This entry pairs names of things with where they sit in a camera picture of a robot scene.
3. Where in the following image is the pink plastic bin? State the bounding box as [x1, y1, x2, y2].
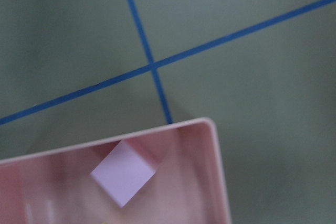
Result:
[1, 118, 232, 223]

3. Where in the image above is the pink foam block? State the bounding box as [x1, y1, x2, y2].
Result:
[90, 140, 159, 208]

